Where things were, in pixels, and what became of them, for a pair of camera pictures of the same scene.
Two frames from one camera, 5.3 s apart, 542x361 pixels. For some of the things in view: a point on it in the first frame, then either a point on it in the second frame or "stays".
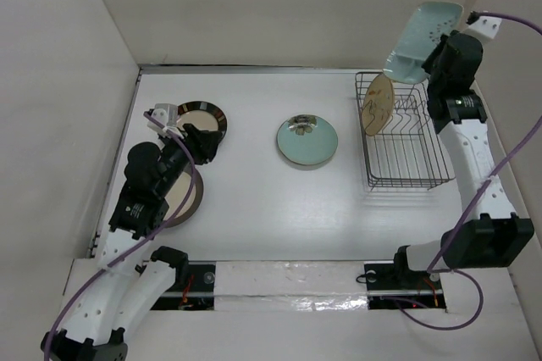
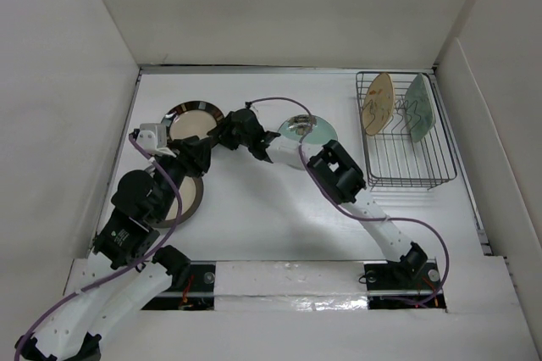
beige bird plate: x=378 y=104 stays
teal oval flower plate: x=306 y=140 stays
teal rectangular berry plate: x=422 y=36 → x=420 y=112
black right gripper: x=428 y=63 → x=223 y=135
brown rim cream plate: x=185 y=198 stays
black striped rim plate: x=204 y=114 stays
